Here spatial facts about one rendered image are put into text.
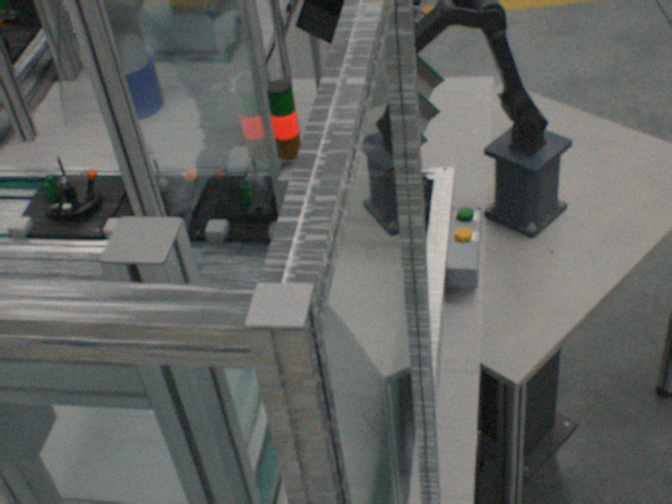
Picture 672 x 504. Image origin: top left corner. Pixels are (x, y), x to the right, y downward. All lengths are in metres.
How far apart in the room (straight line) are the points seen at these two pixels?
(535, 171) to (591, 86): 2.32
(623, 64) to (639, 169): 2.15
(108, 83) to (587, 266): 1.33
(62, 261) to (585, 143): 1.36
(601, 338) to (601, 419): 0.34
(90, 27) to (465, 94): 1.78
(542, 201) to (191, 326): 1.77
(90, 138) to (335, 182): 2.30
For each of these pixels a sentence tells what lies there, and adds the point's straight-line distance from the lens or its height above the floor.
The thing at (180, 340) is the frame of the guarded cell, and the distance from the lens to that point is 0.47.
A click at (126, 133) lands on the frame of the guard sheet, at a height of 1.72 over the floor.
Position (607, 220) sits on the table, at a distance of 2.28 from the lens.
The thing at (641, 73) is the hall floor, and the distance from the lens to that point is 4.50.
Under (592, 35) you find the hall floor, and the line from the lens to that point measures 4.79.
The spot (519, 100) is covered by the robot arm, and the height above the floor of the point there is 1.20.
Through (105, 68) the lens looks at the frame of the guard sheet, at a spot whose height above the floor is 1.80.
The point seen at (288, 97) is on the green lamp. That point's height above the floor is 1.40.
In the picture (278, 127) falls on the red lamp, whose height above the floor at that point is 1.34.
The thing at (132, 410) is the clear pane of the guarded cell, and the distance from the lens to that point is 0.55.
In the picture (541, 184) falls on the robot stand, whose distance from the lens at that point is 2.15.
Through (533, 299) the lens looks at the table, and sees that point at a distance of 2.06.
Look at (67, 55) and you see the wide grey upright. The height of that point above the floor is 0.95.
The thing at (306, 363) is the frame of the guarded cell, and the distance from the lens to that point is 0.46.
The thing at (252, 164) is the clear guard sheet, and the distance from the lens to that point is 1.69.
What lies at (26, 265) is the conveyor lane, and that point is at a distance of 2.33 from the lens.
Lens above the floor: 2.31
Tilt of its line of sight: 41 degrees down
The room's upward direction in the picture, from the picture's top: 8 degrees counter-clockwise
